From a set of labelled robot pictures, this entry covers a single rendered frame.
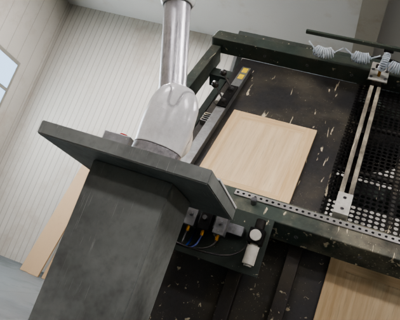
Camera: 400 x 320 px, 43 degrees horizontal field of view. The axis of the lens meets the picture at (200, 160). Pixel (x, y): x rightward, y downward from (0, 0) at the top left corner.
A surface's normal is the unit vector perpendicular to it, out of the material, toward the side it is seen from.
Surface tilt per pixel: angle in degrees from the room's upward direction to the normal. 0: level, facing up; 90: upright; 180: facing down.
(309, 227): 58
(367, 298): 90
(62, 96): 90
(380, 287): 90
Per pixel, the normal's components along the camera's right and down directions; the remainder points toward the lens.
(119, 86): -0.18, -0.29
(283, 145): 0.01, -0.74
